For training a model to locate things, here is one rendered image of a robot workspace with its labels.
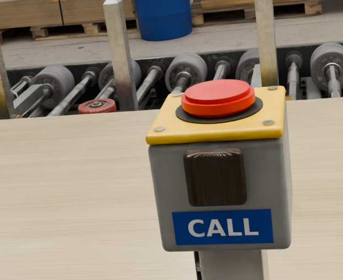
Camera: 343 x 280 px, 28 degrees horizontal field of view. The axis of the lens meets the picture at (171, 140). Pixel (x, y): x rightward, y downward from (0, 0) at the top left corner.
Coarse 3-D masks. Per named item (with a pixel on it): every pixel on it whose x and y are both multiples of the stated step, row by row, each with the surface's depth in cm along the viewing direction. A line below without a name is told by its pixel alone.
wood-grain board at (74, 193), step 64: (0, 128) 142; (64, 128) 137; (128, 128) 132; (320, 128) 120; (0, 192) 112; (64, 192) 109; (128, 192) 106; (320, 192) 97; (0, 256) 92; (64, 256) 90; (128, 256) 88; (192, 256) 86; (320, 256) 82
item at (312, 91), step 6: (306, 78) 199; (306, 84) 195; (312, 84) 194; (306, 90) 190; (312, 90) 189; (318, 90) 189; (150, 96) 209; (156, 96) 210; (306, 96) 186; (312, 96) 184; (318, 96) 184; (144, 102) 201; (42, 108) 206; (36, 114) 201; (42, 114) 204
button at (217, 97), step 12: (204, 84) 39; (216, 84) 38; (228, 84) 38; (240, 84) 38; (192, 96) 37; (204, 96) 37; (216, 96) 36; (228, 96) 36; (240, 96) 36; (252, 96) 37; (192, 108) 36; (204, 108) 36; (216, 108) 36; (228, 108) 36; (240, 108) 36
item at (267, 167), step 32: (256, 96) 39; (160, 128) 36; (192, 128) 36; (224, 128) 35; (256, 128) 34; (160, 160) 36; (256, 160) 35; (288, 160) 39; (160, 192) 37; (256, 192) 36; (288, 192) 37; (160, 224) 37; (288, 224) 36
